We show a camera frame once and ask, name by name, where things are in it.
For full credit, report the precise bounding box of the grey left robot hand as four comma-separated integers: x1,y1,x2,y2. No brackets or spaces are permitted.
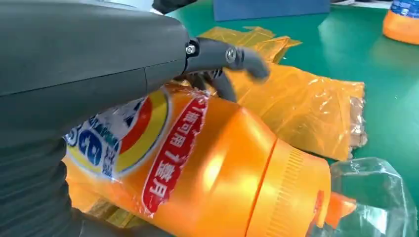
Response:
0,0,271,145

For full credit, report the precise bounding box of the blue folder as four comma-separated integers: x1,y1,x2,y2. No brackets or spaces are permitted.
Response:
213,0,332,22

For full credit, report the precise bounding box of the green mat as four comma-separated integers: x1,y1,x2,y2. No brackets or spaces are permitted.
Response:
167,0,419,212

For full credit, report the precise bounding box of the orange drink bottle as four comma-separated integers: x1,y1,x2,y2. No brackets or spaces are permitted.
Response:
382,0,419,46
62,83,419,237

